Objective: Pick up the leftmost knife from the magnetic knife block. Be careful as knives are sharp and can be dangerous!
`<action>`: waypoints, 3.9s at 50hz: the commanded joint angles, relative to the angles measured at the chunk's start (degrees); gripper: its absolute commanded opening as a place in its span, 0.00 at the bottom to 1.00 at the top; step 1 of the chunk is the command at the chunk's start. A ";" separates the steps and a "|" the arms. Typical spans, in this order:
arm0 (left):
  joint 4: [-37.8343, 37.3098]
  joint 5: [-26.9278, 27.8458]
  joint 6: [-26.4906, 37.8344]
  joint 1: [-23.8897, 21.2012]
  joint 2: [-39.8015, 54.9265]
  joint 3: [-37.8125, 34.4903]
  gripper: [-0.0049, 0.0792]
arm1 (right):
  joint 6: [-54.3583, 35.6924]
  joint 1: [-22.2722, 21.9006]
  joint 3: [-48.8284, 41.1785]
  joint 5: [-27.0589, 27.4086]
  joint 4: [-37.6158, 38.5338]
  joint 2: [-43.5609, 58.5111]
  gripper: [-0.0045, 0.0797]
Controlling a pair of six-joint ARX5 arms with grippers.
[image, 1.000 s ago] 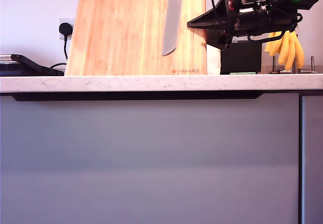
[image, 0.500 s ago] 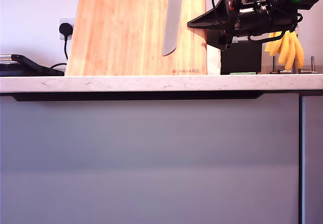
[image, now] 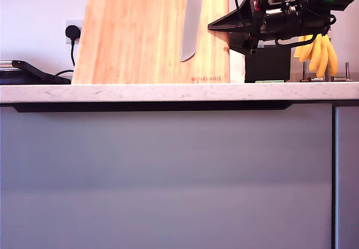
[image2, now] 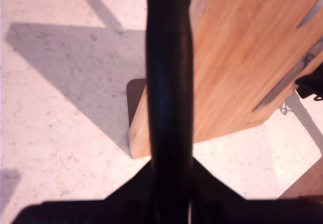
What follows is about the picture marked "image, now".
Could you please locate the black and steel countertop appliance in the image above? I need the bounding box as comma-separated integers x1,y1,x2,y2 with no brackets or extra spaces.
0,59,72,85

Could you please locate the narrow grey cabinet front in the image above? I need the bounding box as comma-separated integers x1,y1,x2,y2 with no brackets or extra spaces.
335,105,359,249

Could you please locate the white plastic bag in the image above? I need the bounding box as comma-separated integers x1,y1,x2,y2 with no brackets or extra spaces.
229,49,246,84

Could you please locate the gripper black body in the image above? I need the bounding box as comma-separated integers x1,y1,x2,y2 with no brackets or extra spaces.
253,0,303,43

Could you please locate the serrated steel bread knife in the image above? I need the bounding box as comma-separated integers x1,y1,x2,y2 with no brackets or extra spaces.
179,0,206,63

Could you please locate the black plug with cable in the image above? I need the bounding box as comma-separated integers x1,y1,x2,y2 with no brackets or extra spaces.
54,25,82,77

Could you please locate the wide grey cabinet front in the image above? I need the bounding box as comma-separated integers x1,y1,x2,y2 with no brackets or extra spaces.
0,101,334,249

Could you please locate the yellow rubber glove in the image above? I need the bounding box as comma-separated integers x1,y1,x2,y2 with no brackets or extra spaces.
293,34,339,79

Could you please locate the black sink caddy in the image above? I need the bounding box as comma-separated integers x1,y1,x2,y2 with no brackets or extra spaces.
244,44,292,83

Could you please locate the white wall socket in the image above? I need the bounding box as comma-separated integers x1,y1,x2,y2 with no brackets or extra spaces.
65,19,84,45

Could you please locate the wooden magnetic knife block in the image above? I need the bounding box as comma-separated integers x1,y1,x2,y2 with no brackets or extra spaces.
71,0,231,85

